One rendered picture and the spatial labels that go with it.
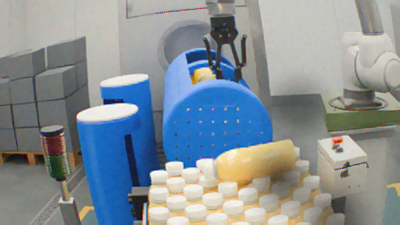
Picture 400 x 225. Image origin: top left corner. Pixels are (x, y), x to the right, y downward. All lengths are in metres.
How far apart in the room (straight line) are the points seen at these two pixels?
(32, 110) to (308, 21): 3.53
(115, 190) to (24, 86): 3.22
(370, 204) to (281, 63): 4.94
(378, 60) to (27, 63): 4.14
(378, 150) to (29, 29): 6.28
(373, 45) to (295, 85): 5.15
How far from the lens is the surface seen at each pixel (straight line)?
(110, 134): 2.21
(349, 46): 1.90
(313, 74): 6.81
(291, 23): 6.73
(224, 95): 1.51
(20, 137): 5.52
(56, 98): 5.18
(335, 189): 1.26
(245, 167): 1.18
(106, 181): 2.27
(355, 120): 1.86
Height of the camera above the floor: 1.49
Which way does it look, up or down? 12 degrees down
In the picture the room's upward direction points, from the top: 5 degrees counter-clockwise
